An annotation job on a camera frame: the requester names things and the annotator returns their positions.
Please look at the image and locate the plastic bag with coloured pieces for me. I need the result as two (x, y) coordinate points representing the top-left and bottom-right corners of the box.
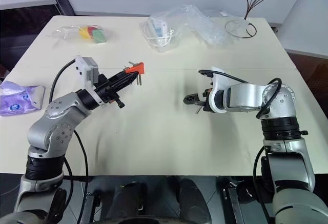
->
(47, 24), (113, 46)

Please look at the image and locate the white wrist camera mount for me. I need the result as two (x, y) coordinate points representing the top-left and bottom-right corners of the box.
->
(208, 66), (229, 114)
(75, 55), (106, 107)

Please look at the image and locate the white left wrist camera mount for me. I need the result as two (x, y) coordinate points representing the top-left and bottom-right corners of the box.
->
(75, 55), (106, 107)

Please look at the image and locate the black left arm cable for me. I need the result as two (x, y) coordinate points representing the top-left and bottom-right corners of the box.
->
(49, 57), (90, 211)

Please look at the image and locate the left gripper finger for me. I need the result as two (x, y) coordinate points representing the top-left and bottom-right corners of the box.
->
(108, 70), (132, 84)
(112, 72), (140, 91)

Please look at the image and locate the dark rounded shape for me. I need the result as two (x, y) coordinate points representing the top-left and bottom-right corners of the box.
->
(110, 179), (150, 222)
(176, 177), (209, 224)

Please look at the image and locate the purple tissue pack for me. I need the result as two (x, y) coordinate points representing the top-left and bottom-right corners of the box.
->
(0, 80), (46, 117)

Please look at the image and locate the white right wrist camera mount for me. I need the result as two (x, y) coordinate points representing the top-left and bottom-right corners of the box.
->
(208, 66), (229, 114)

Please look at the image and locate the plastic bag with white charger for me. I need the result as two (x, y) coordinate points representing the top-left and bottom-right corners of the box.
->
(139, 13), (181, 54)

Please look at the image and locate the pile of clear plastic bags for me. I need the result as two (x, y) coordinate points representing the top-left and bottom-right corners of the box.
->
(176, 3), (233, 47)

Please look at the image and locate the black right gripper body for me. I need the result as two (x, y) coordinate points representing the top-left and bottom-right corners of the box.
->
(200, 87), (214, 112)

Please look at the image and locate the orange hex key holder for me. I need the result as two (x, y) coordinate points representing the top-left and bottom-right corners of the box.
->
(125, 63), (146, 75)

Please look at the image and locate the dark wire ring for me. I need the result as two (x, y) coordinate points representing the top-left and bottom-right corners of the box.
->
(224, 18), (258, 39)

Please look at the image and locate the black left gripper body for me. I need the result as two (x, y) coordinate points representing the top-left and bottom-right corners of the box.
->
(93, 73), (127, 110)

